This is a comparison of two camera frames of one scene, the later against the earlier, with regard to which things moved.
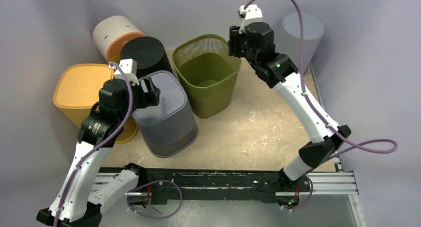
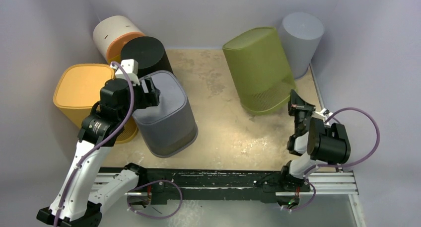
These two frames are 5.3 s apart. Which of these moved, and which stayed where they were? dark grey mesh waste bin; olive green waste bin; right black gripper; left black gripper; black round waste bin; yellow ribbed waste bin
Moved: right black gripper; olive green waste bin
Stayed: left black gripper; yellow ribbed waste bin; black round waste bin; dark grey mesh waste bin
